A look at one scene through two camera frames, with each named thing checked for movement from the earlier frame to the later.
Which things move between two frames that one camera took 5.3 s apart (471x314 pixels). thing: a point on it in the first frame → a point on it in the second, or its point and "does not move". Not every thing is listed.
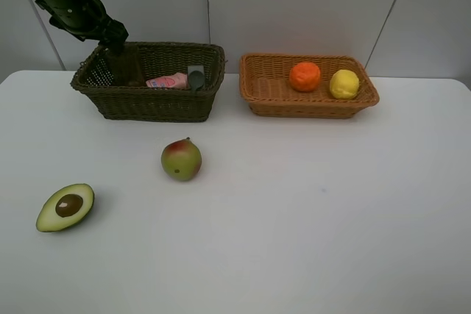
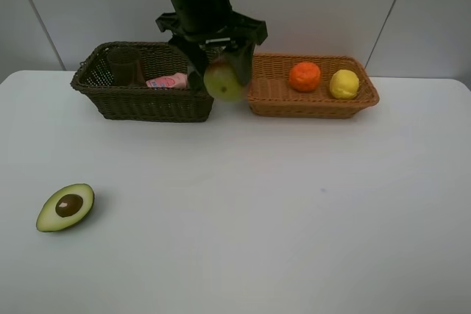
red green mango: x=181 y=159 → x=221 y=82
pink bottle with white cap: x=176 y=80 does not move
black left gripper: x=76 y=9 → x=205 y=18
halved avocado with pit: x=66 y=207 does not move
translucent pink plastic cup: x=127 y=69 does not move
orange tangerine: x=305 y=76 does not move
